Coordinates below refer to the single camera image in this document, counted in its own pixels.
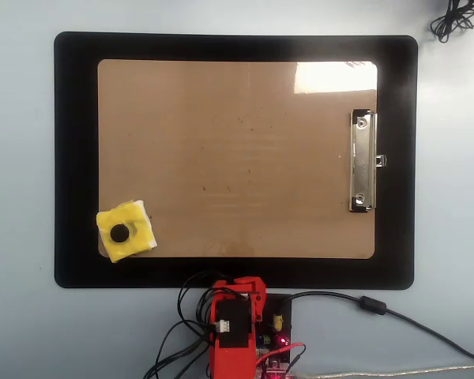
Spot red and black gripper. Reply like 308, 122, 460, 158
209, 276, 269, 326

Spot yellow sponge with black knob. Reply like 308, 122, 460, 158
96, 199, 160, 264

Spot black robot base with electronics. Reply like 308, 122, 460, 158
256, 294, 294, 379

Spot brown hardboard clipboard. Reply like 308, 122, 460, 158
97, 58, 379, 261

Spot silver metal clipboard clip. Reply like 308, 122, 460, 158
348, 109, 388, 213

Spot black rectangular desk mat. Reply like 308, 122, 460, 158
54, 31, 419, 290

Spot red wire pair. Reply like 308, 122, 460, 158
256, 341, 307, 373

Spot black servo wires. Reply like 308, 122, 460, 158
143, 270, 222, 379

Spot black power cable with ferrite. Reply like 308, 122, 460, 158
282, 291, 474, 364

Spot silver braided USB cable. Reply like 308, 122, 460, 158
295, 362, 474, 379

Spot tangled black cable bundle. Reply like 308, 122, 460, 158
430, 0, 474, 44

